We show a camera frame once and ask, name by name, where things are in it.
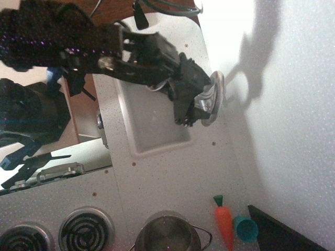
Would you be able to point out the black board corner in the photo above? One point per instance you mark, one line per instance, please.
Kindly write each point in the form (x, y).
(274, 235)

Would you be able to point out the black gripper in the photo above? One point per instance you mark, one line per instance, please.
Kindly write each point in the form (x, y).
(150, 60)

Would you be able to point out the yellow-green cup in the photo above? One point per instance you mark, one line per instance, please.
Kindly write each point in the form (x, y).
(157, 87)

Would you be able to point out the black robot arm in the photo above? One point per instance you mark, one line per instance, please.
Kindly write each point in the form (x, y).
(53, 34)

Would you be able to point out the silver curved faucet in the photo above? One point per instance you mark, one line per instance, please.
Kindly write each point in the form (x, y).
(209, 102)

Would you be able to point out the grey toy sink basin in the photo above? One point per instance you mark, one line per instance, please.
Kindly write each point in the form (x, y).
(149, 120)

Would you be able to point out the teal plastic cup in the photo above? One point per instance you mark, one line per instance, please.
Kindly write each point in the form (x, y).
(245, 228)

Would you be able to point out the orange toy carrot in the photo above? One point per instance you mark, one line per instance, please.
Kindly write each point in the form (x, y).
(224, 221)

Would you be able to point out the silver metal pot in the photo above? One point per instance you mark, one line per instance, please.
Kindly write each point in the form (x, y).
(173, 233)

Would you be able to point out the black bag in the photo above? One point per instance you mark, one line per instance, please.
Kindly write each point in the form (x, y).
(29, 113)

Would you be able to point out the lower blue black clamp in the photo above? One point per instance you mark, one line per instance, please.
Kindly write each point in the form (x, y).
(29, 165)

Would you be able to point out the upper blue black clamp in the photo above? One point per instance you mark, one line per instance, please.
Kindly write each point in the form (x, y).
(74, 79)

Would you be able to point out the silver cabinet knob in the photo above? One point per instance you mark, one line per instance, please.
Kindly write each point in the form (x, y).
(99, 121)

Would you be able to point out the black stove burner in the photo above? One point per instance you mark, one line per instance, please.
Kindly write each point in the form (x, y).
(27, 236)
(87, 228)

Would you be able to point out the left black stove burner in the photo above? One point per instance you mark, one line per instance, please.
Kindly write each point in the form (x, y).
(27, 236)

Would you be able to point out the grey oven door handle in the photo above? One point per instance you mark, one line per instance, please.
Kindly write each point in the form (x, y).
(60, 171)

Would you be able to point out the right black stove burner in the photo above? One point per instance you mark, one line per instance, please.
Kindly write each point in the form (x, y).
(87, 228)

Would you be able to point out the blue black clamp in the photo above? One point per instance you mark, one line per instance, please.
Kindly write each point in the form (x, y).
(74, 79)
(29, 165)

